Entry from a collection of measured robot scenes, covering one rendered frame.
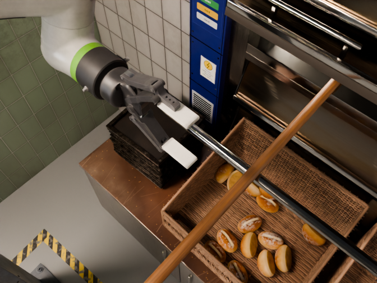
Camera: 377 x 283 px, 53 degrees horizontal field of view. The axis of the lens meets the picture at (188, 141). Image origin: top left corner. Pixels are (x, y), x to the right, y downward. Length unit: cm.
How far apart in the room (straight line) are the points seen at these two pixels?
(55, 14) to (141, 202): 102
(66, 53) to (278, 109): 81
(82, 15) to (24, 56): 116
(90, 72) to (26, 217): 172
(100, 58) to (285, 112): 79
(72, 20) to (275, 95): 80
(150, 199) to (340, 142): 79
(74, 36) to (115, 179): 99
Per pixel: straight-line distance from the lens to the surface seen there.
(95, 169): 172
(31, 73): 199
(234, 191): 95
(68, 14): 77
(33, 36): 190
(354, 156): 134
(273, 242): 152
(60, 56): 81
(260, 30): 101
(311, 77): 124
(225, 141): 148
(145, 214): 160
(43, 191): 242
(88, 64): 76
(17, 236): 236
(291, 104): 135
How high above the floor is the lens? 206
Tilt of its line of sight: 58 degrees down
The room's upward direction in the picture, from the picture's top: straight up
